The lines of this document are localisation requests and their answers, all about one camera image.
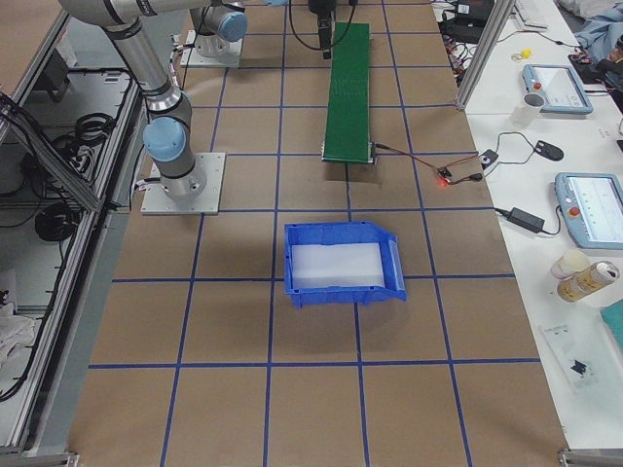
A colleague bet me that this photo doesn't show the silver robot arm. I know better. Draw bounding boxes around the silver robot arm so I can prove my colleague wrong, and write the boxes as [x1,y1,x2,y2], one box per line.
[60,1,248,201]
[190,1,248,56]

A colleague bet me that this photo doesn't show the teach pendant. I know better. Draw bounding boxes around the teach pendant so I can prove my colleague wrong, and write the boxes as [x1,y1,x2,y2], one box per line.
[554,172,622,250]
[522,64,593,115]

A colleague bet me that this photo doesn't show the teal notebook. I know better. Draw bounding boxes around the teal notebook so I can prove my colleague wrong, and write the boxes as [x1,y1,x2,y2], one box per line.
[601,300,623,349]

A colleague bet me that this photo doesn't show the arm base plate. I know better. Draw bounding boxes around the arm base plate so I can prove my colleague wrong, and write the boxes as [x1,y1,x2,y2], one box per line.
[141,153,226,215]
[180,29,243,68]

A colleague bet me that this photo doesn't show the green conveyor belt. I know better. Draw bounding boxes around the green conveyor belt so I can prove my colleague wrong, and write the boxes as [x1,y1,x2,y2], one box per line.
[322,22,375,164]

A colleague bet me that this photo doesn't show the yellow drink can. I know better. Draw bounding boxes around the yellow drink can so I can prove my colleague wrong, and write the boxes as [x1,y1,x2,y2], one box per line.
[557,261,620,303]

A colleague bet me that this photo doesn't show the cream lidded jar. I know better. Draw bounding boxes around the cream lidded jar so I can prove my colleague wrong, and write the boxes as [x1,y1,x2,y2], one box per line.
[550,249,590,279]

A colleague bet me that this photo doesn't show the white dial knob module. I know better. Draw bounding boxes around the white dial knob module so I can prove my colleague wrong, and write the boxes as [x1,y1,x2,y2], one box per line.
[478,149,499,171]

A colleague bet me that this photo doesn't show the blue plastic bin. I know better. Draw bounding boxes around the blue plastic bin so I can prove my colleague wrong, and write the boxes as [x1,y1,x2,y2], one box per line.
[283,221,407,308]

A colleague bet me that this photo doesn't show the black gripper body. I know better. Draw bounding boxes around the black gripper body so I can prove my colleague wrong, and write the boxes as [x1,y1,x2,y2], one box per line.
[308,0,337,59]

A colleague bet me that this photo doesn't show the lower teach pendant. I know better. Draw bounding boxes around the lower teach pendant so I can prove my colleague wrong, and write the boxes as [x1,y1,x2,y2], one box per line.
[554,172,622,250]

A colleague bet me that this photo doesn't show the small red-lit controller board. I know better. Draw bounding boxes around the small red-lit controller board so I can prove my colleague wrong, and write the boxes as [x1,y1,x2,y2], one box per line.
[436,166,453,186]

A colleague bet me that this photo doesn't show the upper teach pendant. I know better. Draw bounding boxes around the upper teach pendant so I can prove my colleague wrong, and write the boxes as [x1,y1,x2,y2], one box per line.
[522,64,593,115]

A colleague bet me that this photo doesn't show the white plastic cup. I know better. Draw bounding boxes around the white plastic cup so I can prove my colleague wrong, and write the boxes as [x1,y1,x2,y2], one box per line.
[510,92,545,127]

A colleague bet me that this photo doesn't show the aluminium frame post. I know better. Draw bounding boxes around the aluminium frame post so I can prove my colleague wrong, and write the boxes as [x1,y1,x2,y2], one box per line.
[456,0,515,111]

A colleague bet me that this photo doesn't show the red black power cable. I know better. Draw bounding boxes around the red black power cable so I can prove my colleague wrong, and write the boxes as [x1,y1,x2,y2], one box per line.
[375,141,484,186]

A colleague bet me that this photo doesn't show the black computer mouse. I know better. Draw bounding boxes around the black computer mouse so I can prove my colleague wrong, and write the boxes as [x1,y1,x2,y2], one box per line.
[534,140,565,162]

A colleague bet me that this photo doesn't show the clear plastic bag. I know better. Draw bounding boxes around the clear plastic bag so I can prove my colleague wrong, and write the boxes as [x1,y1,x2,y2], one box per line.
[538,318,622,392]

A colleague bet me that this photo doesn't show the black power adapter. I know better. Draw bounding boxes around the black power adapter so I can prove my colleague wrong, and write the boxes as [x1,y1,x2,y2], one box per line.
[495,207,544,234]

